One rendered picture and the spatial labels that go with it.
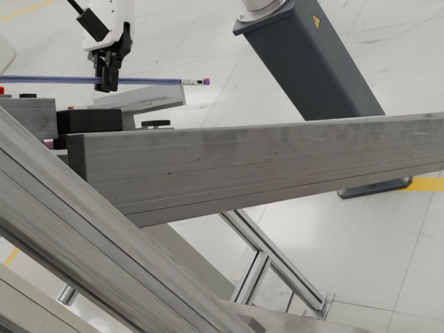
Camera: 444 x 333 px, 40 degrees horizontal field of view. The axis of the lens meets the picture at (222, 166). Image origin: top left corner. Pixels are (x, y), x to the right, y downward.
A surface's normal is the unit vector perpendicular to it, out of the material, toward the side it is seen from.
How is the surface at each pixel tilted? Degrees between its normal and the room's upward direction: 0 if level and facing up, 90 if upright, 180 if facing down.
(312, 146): 90
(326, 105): 90
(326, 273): 0
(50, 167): 90
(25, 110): 90
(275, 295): 0
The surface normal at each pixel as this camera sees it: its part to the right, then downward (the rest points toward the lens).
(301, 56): -0.24, 0.76
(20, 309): 0.72, 0.00
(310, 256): -0.55, -0.62
